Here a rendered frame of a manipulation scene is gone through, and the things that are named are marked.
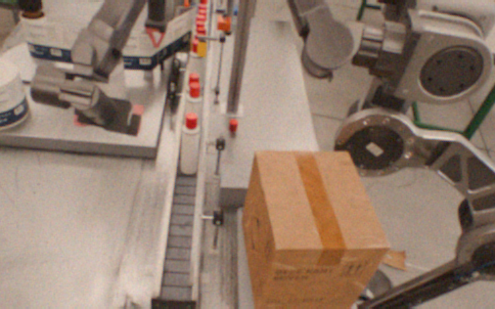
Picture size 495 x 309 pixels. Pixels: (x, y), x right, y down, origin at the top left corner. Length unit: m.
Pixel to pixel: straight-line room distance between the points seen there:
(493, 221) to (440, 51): 0.68
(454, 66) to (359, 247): 0.37
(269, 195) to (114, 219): 0.50
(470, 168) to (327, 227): 0.46
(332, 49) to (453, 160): 0.55
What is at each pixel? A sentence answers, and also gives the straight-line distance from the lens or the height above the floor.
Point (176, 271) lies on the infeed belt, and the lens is 1.05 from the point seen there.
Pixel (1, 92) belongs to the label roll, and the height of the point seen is 1.00.
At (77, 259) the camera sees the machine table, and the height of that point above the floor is 0.83.
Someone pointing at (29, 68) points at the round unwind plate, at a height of 0.89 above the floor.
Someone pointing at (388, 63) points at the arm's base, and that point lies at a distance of 0.76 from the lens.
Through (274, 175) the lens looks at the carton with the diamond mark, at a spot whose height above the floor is 1.12.
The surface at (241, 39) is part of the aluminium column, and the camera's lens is 1.49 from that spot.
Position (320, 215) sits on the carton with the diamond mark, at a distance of 0.90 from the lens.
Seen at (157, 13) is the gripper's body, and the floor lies 1.21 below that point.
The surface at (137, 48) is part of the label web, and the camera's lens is 1.64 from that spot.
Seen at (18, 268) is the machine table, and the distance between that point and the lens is 1.18.
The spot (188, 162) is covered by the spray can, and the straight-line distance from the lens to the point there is 1.23.
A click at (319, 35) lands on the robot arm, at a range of 0.73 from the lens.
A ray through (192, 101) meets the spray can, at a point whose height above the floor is 1.04.
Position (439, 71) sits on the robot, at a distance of 0.78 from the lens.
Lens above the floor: 1.76
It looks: 46 degrees down
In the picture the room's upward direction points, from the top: 9 degrees clockwise
